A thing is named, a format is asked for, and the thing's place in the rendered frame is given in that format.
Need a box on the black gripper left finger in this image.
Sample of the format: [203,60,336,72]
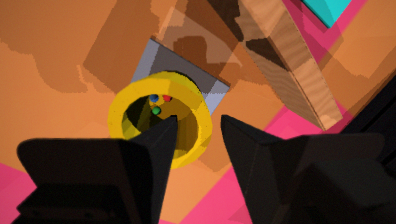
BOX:
[16,115,178,224]

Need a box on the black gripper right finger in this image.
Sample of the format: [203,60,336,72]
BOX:
[220,114,385,224]

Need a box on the green marble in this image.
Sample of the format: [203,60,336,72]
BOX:
[152,106,161,115]

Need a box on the red marble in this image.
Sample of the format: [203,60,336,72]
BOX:
[163,95,172,102]

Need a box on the dark blue marble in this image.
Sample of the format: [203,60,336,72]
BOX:
[149,94,159,103]

